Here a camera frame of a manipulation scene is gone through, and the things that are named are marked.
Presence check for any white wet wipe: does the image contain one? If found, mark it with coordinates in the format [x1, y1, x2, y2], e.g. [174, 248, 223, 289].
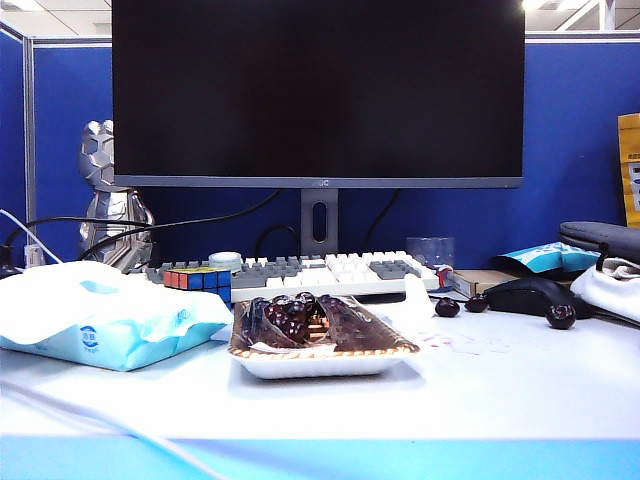
[403, 273, 436, 321]

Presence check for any blue wet wipes pack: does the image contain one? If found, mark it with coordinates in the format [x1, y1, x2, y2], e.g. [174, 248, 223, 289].
[0, 259, 235, 372]

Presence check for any grey monitor stand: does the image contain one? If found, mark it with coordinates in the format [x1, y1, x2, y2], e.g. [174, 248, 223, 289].
[300, 188, 340, 256]

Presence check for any white and grey keyboard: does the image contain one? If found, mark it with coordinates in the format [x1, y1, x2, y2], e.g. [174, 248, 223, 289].
[145, 249, 441, 304]

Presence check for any dark cherries pile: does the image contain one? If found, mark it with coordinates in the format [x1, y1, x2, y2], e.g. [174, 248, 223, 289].
[263, 292, 321, 344]

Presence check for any clear plastic wrap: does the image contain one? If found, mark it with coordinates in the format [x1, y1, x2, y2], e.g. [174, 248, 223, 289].
[234, 293, 401, 352]

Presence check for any white round lid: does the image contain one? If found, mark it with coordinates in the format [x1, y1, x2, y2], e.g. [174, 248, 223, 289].
[208, 251, 244, 274]

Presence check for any clear plastic cup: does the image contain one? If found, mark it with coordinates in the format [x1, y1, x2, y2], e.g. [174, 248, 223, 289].
[405, 236, 456, 269]

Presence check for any white foam tray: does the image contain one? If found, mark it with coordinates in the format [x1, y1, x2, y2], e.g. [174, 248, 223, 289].
[228, 294, 421, 380]

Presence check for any red and white tube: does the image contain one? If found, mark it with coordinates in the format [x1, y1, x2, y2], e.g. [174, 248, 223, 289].
[433, 264, 456, 291]

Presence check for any colourful puzzle cube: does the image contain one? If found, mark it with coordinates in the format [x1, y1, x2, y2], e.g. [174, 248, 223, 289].
[163, 267, 235, 309]

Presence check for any black computer monitor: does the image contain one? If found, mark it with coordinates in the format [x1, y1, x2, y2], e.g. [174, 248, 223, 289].
[111, 0, 526, 190]

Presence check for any flat brown cardboard box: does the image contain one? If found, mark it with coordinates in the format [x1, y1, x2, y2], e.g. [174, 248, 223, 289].
[452, 268, 521, 296]

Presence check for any black computer mouse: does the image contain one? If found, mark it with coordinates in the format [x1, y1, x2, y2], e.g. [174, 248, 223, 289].
[483, 277, 591, 320]

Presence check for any blue and white snack bag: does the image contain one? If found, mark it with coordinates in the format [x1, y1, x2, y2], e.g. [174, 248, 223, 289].
[492, 241, 601, 281]

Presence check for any silver faceted figurine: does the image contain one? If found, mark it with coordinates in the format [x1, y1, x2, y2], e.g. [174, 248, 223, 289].
[77, 119, 156, 274]

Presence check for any grey zipper pouch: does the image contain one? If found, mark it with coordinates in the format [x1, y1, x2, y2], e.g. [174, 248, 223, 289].
[558, 220, 640, 266]

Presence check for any white cloth bag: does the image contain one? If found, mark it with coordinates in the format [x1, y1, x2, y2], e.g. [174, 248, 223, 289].
[569, 257, 640, 324]

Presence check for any yellow box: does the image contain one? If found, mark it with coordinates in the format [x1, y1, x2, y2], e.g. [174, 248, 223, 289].
[617, 112, 640, 229]

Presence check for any black looped cable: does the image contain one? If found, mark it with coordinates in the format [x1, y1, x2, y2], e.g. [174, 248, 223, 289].
[255, 223, 302, 259]

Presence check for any black hanging cable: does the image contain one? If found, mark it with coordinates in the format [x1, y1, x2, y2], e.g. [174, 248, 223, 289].
[363, 188, 402, 251]

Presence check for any black monitor cable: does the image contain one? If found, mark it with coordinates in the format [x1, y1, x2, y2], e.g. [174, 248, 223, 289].
[78, 188, 282, 262]

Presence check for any black power cable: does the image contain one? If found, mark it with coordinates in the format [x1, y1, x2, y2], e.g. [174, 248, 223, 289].
[2, 215, 154, 251]

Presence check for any thick white cable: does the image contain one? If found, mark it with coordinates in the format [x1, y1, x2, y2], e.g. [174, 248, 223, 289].
[0, 379, 221, 480]

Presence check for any thin white cable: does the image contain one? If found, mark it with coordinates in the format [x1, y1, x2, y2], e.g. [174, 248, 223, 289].
[0, 208, 64, 265]

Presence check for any grey partition post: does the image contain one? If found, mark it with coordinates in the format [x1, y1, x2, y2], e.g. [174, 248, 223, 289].
[23, 37, 37, 251]

